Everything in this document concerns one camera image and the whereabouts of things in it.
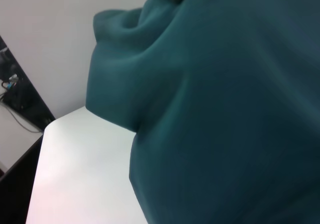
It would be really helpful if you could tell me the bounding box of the teal blue printed t-shirt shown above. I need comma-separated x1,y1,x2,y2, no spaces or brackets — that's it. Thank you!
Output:
84,0,320,224

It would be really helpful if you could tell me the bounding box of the black equipment with connectors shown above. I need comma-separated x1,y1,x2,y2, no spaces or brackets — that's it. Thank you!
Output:
0,35,57,133

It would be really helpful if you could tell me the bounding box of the dark furniture panel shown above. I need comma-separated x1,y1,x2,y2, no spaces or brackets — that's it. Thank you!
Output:
0,133,45,224

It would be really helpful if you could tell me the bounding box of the grey floor cable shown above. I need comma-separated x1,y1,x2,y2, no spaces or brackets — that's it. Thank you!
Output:
0,100,44,134

